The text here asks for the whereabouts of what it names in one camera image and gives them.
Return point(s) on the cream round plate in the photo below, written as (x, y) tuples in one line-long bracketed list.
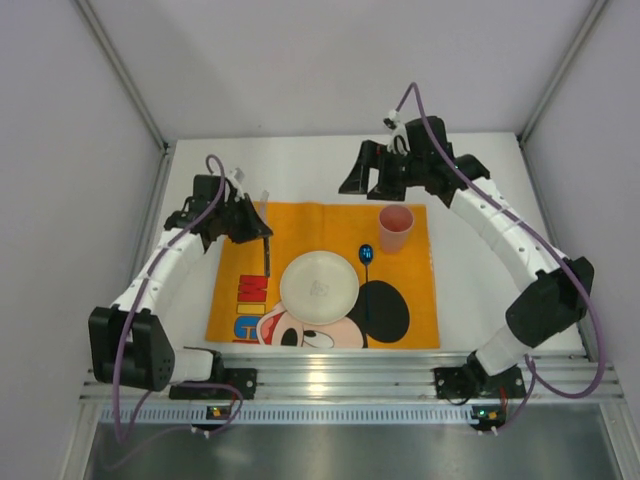
[(319, 287)]

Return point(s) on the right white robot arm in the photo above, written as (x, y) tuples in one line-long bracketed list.
[(550, 284)]

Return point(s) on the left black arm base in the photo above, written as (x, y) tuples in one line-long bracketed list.
[(243, 379)]

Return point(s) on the aluminium mounting rail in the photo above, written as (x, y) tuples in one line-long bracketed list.
[(370, 376)]

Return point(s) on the pink plastic cup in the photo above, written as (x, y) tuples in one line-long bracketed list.
[(395, 224)]

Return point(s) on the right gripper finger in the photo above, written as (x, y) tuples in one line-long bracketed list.
[(357, 181), (389, 186)]

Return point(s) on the perforated grey cable duct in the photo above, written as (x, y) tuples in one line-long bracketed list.
[(300, 414)]

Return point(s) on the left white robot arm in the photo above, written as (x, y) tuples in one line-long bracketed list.
[(131, 340)]

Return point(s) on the orange cartoon mouse towel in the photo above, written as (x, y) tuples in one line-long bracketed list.
[(246, 306)]

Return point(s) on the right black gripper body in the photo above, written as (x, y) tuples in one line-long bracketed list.
[(382, 170)]

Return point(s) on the fork with teal handle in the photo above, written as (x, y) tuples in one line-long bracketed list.
[(266, 241)]

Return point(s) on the blue metallic spoon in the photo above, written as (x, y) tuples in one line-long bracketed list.
[(366, 255)]

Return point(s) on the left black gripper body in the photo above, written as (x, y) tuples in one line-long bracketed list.
[(238, 220)]

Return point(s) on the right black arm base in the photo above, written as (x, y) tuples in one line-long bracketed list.
[(460, 384)]

